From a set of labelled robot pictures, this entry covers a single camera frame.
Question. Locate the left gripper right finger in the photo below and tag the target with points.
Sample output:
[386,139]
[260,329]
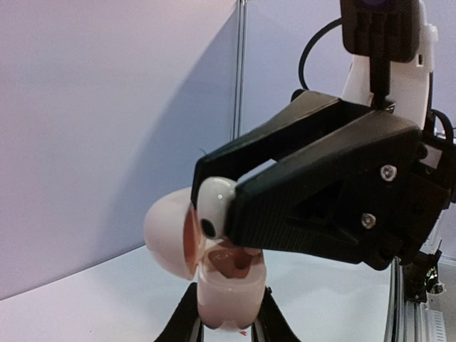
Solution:
[270,324]

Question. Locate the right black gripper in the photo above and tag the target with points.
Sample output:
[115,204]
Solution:
[425,192]

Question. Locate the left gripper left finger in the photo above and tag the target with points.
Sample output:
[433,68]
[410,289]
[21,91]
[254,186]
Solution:
[185,324]

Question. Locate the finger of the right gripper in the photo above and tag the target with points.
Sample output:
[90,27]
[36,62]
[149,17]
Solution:
[308,118]
[334,198]

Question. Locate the pink earbud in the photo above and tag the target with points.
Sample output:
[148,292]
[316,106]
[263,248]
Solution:
[213,201]

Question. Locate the pink charging case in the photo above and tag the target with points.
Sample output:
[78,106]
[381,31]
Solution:
[230,281]

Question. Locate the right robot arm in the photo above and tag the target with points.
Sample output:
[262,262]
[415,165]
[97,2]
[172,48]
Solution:
[359,178]

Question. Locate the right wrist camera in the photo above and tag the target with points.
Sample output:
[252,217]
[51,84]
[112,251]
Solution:
[392,44]

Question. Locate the front aluminium rail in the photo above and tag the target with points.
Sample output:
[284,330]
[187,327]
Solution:
[417,295]

